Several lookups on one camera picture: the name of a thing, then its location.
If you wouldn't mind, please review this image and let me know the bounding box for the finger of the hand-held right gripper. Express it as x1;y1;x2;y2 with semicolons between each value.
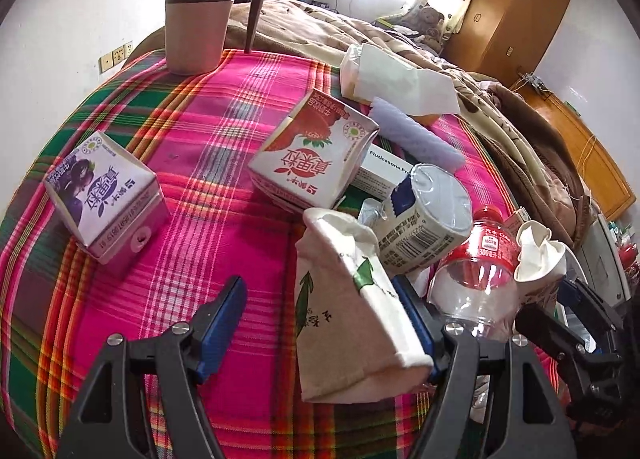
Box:
559;280;626;328
515;304;592;370

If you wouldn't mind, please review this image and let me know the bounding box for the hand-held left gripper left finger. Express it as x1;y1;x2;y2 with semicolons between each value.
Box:
55;275;249;459

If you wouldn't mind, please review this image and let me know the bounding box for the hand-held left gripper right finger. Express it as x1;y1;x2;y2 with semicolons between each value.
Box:
391;275;581;459

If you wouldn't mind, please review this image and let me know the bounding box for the white yogurt cup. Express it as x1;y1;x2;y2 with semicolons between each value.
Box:
372;164;472;275

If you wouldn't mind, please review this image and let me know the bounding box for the purple white medicine box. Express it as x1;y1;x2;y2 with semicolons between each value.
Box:
348;149;416;200

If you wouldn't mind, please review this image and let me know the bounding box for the crumpled white paper cup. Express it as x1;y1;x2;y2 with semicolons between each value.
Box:
514;220;568;307

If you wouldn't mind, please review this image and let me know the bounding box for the clear plastic bottle red label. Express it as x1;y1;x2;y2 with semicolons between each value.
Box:
426;205;522;342

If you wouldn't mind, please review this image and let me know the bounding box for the purple milk carton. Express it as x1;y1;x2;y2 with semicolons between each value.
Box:
44;131;170;266

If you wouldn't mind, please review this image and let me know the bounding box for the lilac ribbed foam roll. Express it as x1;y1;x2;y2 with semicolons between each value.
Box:
370;95;466;172

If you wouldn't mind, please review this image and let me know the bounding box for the red milk carton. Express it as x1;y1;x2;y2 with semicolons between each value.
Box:
248;89;380;214

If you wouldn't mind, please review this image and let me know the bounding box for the pink green plaid blanket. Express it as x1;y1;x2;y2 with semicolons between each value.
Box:
0;49;566;459

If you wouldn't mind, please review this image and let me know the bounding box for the small electronic device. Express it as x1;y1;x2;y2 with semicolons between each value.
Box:
517;70;551;96

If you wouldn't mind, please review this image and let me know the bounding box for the white tissue pack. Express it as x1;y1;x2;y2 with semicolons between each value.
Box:
340;43;461;126

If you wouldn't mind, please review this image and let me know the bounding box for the brown teddy bear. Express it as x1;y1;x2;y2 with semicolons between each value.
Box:
402;6;451;52

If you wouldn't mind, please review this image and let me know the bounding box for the wooden wardrobe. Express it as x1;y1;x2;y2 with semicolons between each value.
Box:
445;0;572;87

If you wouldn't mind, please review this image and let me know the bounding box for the pink brown mug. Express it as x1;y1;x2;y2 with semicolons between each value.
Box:
165;0;267;76

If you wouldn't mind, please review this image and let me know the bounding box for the brown patterned blanket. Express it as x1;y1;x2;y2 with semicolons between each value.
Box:
127;0;593;260

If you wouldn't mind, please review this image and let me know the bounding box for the wall socket strip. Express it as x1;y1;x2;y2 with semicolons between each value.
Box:
98;41;133;74

